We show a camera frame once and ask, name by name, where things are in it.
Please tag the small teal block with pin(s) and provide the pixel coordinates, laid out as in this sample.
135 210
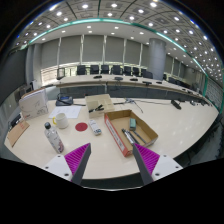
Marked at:
132 124

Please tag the small open beige box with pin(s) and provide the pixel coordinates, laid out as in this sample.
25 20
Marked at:
100 100

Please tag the large white cardboard box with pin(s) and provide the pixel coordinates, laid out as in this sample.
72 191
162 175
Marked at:
33 105

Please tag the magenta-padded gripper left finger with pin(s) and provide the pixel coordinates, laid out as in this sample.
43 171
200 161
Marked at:
76 160

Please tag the open red-sided cardboard box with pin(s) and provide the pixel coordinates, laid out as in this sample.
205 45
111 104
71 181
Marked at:
115 133

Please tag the flat round red coaster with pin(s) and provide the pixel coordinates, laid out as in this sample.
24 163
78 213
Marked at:
81 127

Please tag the flat brown cardboard piece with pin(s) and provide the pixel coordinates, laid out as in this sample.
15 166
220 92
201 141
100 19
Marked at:
17 132

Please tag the row of black office chairs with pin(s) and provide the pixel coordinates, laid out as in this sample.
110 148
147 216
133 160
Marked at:
115 70

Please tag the black desk conference unit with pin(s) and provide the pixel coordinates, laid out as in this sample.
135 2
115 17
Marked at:
64 100

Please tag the group of ceiling lights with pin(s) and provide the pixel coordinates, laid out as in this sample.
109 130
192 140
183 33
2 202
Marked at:
114 5

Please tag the white paper sheet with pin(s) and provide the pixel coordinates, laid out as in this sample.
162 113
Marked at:
70 111

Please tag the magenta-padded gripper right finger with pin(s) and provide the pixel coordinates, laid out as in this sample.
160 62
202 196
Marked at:
148 160

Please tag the black tool in beige box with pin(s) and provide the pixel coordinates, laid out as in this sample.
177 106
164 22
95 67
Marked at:
96 108

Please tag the clear plastic water bottle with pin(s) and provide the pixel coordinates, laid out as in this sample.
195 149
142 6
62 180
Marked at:
54 138

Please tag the white power strip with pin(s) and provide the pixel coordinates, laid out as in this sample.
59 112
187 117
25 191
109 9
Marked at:
95 127

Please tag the dark standing monitor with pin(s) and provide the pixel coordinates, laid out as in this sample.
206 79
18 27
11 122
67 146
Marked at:
61 73

